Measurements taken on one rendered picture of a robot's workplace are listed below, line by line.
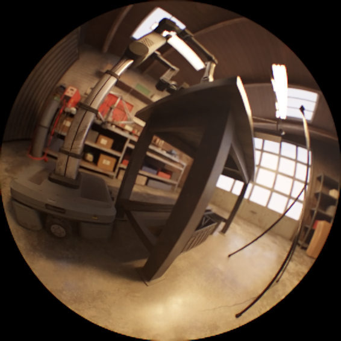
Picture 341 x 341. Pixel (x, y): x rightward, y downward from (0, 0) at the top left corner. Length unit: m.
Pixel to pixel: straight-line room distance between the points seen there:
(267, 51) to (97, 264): 3.18
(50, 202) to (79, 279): 0.34
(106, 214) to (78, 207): 0.14
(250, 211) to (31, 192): 3.84
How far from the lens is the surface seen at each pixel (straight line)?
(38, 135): 1.88
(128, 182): 0.80
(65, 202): 0.54
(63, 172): 0.67
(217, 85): 0.36
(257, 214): 3.55
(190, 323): 0.64
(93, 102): 0.67
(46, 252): 0.68
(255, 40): 2.54
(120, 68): 0.80
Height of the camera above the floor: 0.55
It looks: 1 degrees down
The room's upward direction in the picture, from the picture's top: 22 degrees clockwise
